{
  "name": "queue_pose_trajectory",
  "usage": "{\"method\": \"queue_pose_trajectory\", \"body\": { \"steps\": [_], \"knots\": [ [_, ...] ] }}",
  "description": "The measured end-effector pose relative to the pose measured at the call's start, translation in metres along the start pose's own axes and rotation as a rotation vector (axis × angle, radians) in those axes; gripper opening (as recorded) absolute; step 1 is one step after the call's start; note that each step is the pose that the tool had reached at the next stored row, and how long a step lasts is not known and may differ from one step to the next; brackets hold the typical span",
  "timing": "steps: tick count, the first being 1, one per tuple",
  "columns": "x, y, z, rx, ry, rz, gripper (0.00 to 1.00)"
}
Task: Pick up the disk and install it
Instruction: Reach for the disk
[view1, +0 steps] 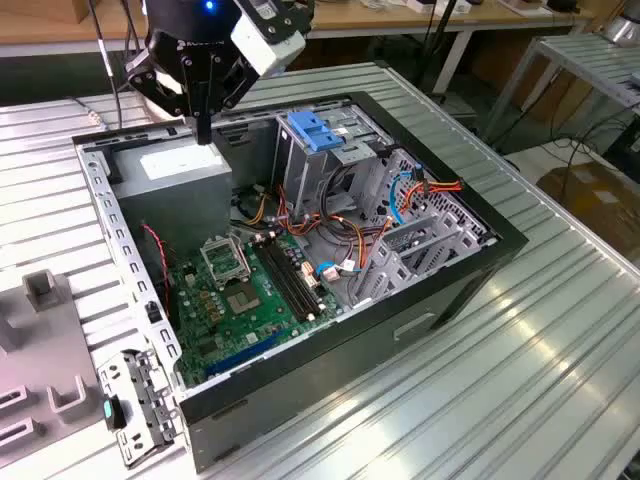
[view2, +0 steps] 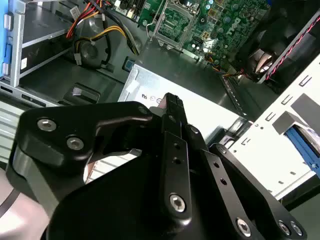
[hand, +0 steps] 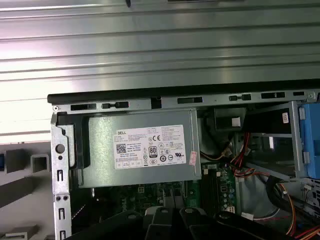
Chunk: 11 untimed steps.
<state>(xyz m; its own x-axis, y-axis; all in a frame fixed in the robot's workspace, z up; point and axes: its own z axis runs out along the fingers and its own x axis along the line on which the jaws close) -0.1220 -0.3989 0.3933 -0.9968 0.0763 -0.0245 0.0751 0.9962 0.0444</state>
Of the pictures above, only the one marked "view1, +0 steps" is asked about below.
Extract grey parts rack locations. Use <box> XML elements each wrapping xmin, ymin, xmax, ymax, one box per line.
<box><xmin>0</xmin><ymin>268</ymin><xmax>109</xmax><ymax>454</ymax></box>

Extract blue data wire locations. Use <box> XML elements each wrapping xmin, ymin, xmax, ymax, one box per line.
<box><xmin>388</xmin><ymin>167</ymin><xmax>426</xmax><ymax>229</ymax></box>

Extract grey metal drive cage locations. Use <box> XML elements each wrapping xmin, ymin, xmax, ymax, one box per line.
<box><xmin>272</xmin><ymin>104</ymin><xmax>396</xmax><ymax>221</ymax></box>

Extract CPU socket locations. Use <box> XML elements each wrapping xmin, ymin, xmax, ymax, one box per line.
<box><xmin>223</xmin><ymin>282</ymin><xmax>264</xmax><ymax>316</ymax></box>

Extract black teal latch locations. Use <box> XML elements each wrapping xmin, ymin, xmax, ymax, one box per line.
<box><xmin>102</xmin><ymin>394</ymin><xmax>129</xmax><ymax>431</ymax></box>

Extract blue plastic drive bracket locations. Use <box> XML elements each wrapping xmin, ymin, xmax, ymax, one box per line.
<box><xmin>287</xmin><ymin>110</ymin><xmax>346</xmax><ymax>152</ymax></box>

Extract wooden workbench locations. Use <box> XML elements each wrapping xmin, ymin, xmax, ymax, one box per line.
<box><xmin>0</xmin><ymin>0</ymin><xmax>596</xmax><ymax>59</ymax></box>

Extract silver metal drum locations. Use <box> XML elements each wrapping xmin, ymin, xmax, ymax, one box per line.
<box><xmin>597</xmin><ymin>14</ymin><xmax>640</xmax><ymax>49</ymax></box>

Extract cable with metal connector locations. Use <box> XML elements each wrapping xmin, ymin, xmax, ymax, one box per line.
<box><xmin>73</xmin><ymin>96</ymin><xmax>110</xmax><ymax>130</ymax></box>

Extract green motherboard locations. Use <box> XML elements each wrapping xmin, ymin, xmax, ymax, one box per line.
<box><xmin>167</xmin><ymin>232</ymin><xmax>346</xmax><ymax>389</ymax></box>

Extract silver slot bracket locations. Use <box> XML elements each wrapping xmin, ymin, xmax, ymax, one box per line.
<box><xmin>97</xmin><ymin>347</ymin><xmax>181</xmax><ymax>471</ymax></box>

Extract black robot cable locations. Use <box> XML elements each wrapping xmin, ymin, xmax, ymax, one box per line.
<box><xmin>88</xmin><ymin>0</ymin><xmax>124</xmax><ymax>132</ymax></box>

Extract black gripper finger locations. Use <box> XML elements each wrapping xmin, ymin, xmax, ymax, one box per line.
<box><xmin>204</xmin><ymin>49</ymin><xmax>261</xmax><ymax>145</ymax></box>
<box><xmin>124</xmin><ymin>49</ymin><xmax>205</xmax><ymax>145</ymax></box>

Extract grey power supply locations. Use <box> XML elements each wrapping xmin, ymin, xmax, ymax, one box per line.
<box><xmin>110</xmin><ymin>134</ymin><xmax>235</xmax><ymax>256</ymax></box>

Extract large cardboard box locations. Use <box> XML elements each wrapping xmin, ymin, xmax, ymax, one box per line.
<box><xmin>537</xmin><ymin>162</ymin><xmax>640</xmax><ymax>246</ymax></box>

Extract black RAM slot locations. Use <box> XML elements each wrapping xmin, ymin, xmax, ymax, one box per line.
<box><xmin>252</xmin><ymin>242</ymin><xmax>310</xmax><ymax>324</ymax></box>
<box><xmin>267</xmin><ymin>238</ymin><xmax>324</xmax><ymax>316</ymax></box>

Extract blue expansion slot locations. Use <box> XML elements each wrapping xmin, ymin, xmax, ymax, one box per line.
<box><xmin>204</xmin><ymin>339</ymin><xmax>281</xmax><ymax>379</ymax></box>

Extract metal socket cover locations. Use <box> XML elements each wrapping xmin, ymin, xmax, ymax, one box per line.
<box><xmin>199</xmin><ymin>234</ymin><xmax>251</xmax><ymax>290</ymax></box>

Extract orange black wire bundle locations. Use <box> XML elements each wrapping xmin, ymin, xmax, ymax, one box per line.
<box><xmin>244</xmin><ymin>184</ymin><xmax>396</xmax><ymax>269</ymax></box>

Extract grey metal disk bay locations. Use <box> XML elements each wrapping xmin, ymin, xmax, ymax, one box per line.
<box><xmin>349</xmin><ymin>209</ymin><xmax>489</xmax><ymax>309</ymax></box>

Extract orange power wire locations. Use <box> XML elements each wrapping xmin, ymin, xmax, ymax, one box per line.
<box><xmin>399</xmin><ymin>172</ymin><xmax>466</xmax><ymax>214</ymax></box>

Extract black PC case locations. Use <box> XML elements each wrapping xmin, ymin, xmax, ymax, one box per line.
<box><xmin>71</xmin><ymin>90</ymin><xmax>530</xmax><ymax>475</ymax></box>

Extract thin blue board wire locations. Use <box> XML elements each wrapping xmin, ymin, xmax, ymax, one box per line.
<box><xmin>317</xmin><ymin>259</ymin><xmax>364</xmax><ymax>276</ymax></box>

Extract black case fan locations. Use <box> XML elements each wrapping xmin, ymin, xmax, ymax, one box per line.
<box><xmin>130</xmin><ymin>219</ymin><xmax>174</xmax><ymax>326</ymax></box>

